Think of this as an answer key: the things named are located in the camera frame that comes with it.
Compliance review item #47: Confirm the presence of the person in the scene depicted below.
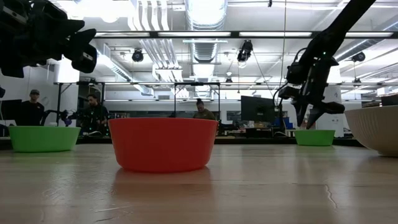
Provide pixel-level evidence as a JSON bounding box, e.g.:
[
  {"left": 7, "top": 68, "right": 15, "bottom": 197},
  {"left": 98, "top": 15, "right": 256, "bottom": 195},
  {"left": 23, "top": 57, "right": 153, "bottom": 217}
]
[
  {"left": 80, "top": 93, "right": 110, "bottom": 135},
  {"left": 192, "top": 98, "right": 217, "bottom": 121},
  {"left": 17, "top": 89, "right": 46, "bottom": 127}
]

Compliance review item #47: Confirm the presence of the green bowl with metal rim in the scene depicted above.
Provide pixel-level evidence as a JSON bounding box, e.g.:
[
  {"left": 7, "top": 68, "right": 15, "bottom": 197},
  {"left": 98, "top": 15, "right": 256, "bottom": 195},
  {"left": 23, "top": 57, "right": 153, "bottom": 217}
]
[{"left": 344, "top": 105, "right": 398, "bottom": 157}]

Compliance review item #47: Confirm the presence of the black overhead camera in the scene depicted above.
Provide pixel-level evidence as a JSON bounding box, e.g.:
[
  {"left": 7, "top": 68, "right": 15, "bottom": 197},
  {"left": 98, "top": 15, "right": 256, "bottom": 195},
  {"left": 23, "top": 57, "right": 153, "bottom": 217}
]
[{"left": 237, "top": 39, "right": 254, "bottom": 63}]

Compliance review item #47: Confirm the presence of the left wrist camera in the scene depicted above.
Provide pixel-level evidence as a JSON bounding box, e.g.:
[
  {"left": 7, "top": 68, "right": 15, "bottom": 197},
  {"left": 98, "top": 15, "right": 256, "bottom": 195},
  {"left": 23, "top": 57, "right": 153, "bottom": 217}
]
[{"left": 0, "top": 0, "right": 30, "bottom": 26}]

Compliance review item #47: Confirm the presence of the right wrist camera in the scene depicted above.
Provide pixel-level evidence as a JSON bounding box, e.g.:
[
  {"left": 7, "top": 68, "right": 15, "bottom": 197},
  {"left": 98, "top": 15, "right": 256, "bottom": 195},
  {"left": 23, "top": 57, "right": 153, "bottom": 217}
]
[{"left": 285, "top": 61, "right": 307, "bottom": 85}]

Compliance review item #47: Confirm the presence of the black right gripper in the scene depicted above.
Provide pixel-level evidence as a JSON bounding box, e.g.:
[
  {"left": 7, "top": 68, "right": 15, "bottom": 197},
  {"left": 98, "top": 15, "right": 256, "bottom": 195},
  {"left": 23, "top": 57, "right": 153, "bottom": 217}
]
[{"left": 278, "top": 55, "right": 346, "bottom": 129}]

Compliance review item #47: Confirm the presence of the black right camera cable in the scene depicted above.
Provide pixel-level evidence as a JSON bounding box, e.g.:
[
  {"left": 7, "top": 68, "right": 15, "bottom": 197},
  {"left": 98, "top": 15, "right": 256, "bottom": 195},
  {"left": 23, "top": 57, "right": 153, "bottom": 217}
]
[{"left": 272, "top": 47, "right": 308, "bottom": 109}]

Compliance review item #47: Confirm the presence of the red plastic cup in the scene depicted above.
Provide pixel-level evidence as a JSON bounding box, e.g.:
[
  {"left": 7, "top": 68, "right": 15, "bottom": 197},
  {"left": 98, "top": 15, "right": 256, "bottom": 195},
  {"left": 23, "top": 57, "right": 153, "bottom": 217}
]
[{"left": 108, "top": 117, "right": 219, "bottom": 174}]

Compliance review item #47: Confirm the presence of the silver ventilation duct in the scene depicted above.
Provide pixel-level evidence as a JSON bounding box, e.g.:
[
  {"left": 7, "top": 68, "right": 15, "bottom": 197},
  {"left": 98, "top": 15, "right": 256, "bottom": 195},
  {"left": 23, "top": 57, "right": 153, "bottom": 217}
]
[{"left": 185, "top": 0, "right": 229, "bottom": 98}]

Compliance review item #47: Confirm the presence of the black computer monitor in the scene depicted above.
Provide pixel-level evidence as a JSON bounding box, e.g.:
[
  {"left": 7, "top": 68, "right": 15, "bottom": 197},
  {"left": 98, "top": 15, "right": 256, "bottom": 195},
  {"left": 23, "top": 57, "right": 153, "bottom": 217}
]
[{"left": 240, "top": 95, "right": 276, "bottom": 124}]

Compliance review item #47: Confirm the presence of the blue storage box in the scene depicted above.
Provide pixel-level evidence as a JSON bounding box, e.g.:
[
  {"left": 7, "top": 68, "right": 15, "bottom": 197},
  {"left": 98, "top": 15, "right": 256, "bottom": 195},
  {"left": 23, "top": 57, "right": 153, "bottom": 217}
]
[{"left": 273, "top": 116, "right": 294, "bottom": 130}]

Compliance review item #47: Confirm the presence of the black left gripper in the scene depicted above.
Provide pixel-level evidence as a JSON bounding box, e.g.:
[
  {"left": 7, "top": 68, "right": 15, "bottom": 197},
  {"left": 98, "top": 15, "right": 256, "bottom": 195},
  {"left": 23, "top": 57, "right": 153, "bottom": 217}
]
[{"left": 18, "top": 0, "right": 98, "bottom": 75}]

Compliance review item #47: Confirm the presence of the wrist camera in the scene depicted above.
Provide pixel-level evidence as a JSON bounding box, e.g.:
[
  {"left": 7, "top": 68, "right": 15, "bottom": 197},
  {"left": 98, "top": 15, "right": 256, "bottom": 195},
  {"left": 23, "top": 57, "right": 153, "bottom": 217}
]
[
  {"left": 285, "top": 61, "right": 307, "bottom": 85},
  {"left": 0, "top": 0, "right": 30, "bottom": 26}
]

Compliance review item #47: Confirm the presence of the black background workstation frame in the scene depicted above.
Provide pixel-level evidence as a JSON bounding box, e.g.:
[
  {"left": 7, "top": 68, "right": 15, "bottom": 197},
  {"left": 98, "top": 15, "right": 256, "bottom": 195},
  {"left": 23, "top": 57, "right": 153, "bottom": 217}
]
[{"left": 54, "top": 81, "right": 222, "bottom": 127}]

